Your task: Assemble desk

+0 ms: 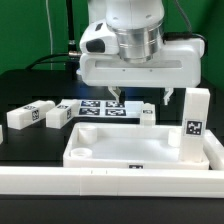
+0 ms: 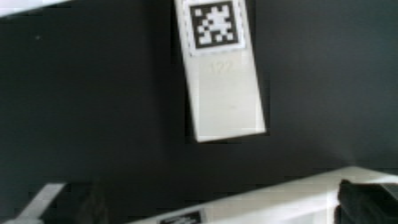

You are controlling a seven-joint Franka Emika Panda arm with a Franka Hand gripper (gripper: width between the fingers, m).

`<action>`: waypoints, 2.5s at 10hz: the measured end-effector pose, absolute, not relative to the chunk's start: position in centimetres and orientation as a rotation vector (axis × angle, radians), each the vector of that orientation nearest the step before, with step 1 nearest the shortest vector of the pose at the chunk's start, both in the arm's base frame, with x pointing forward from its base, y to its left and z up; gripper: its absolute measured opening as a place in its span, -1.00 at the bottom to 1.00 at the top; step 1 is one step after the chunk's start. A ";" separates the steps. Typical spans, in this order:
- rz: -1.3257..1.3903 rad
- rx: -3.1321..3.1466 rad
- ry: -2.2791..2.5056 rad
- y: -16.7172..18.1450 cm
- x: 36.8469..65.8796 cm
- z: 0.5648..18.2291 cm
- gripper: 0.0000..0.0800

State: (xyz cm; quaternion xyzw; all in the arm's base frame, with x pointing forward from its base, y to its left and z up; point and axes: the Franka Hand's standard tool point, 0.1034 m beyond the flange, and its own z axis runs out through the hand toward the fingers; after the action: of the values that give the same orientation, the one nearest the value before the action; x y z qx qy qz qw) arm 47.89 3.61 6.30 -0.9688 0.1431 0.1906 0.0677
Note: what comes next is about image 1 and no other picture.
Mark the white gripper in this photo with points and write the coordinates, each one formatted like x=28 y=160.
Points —
x=176 y=65

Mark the white desk top tray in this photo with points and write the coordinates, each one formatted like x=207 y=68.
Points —
x=128 y=146

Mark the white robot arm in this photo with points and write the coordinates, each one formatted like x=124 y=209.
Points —
x=128 y=48

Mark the white marker sheet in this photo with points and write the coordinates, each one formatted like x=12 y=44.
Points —
x=103 y=108

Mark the white L-shaped fence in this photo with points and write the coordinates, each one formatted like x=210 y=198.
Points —
x=23 y=172

